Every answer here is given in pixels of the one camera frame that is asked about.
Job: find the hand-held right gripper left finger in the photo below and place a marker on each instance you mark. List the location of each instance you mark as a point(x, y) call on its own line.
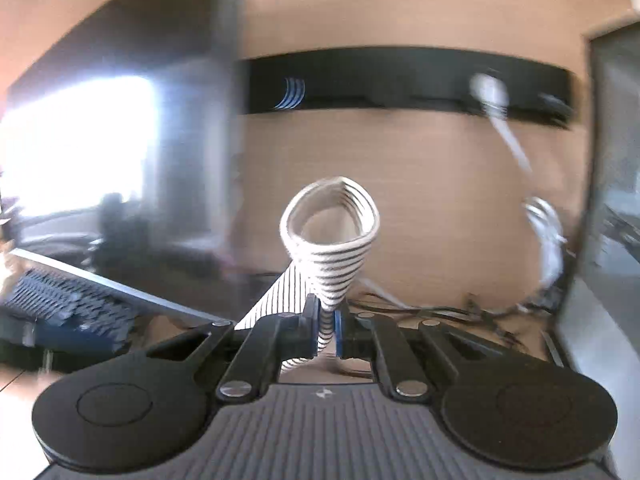
point(311, 327)

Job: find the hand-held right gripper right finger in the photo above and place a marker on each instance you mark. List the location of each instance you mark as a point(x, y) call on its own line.
point(339, 334)

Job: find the white black-striped garment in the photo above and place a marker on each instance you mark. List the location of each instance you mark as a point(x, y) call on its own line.
point(330, 265)

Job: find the curved computer monitor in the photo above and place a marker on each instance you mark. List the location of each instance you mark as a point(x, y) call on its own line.
point(165, 150)

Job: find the black computer keyboard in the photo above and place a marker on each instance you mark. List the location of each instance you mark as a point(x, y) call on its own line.
point(65, 305)

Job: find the grey-backed computer monitor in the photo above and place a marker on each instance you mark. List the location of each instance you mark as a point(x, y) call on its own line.
point(607, 210)

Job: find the black wall rail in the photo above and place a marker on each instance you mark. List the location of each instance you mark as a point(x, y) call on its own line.
point(400, 77)

